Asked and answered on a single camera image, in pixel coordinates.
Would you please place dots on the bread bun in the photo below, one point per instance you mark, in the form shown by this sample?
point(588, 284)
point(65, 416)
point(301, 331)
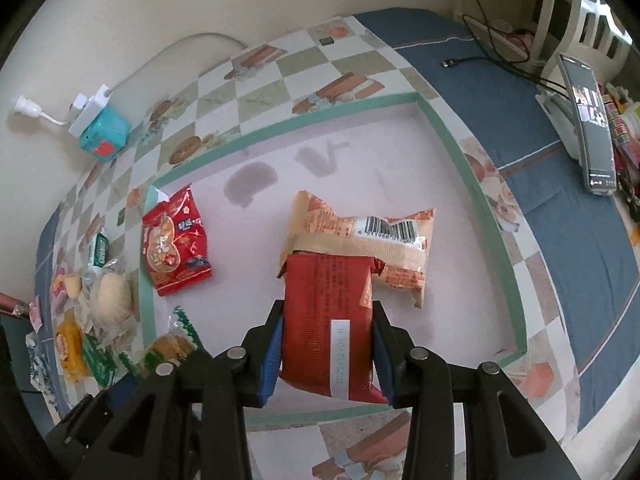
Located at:
point(112, 295)

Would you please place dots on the checkered printed tablecloth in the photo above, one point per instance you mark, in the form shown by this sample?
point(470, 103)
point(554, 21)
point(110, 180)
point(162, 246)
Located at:
point(310, 75)

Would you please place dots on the white phone stand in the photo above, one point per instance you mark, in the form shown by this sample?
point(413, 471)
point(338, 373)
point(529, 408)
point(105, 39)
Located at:
point(557, 120)

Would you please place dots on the yellow snack packet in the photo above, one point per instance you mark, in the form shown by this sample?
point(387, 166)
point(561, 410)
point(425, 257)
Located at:
point(70, 347)

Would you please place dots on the white chair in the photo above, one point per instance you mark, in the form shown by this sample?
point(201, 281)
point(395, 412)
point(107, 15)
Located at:
point(575, 5)

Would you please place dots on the white power strip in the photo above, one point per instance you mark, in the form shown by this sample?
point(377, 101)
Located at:
point(90, 107)

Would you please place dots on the beige orange snack packet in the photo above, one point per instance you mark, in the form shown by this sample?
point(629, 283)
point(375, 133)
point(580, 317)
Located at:
point(360, 240)

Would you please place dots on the blue white snack packet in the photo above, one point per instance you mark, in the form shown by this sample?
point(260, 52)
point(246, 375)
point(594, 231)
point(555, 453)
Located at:
point(37, 365)

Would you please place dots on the dark red snack packet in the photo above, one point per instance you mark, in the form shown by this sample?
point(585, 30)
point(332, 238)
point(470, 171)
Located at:
point(325, 310)

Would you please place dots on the cookie packet with green edge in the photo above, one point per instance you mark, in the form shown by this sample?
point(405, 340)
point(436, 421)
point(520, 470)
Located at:
point(165, 345)

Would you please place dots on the pink swiss roll packet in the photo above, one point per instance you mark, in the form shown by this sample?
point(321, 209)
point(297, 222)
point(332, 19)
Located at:
point(58, 285)

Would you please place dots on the small pink item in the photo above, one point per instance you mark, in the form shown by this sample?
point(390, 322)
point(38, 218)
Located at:
point(35, 310)

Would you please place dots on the blue bed sheet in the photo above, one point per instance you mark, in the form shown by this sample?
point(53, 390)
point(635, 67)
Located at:
point(575, 260)

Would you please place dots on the small green snack packet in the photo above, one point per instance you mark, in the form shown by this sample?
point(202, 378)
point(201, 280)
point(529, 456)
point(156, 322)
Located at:
point(100, 250)

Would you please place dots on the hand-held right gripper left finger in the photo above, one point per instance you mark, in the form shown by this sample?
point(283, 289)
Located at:
point(270, 360)

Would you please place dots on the colourful clutter pile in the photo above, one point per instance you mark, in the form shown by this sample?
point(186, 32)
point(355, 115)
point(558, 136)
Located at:
point(627, 130)

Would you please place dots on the smartphone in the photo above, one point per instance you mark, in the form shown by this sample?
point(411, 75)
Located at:
point(592, 125)

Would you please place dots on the red peanut snack packet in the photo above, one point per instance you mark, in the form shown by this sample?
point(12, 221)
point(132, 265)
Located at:
point(172, 245)

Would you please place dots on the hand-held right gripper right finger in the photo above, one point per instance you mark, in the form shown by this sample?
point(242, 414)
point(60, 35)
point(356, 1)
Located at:
point(385, 360)

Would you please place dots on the teal box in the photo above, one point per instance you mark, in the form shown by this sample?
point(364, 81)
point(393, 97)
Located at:
point(106, 135)

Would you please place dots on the cake wedge piece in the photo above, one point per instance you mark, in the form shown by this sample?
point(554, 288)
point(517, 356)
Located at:
point(74, 285)

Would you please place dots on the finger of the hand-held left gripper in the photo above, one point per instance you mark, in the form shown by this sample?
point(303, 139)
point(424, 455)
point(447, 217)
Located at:
point(122, 389)

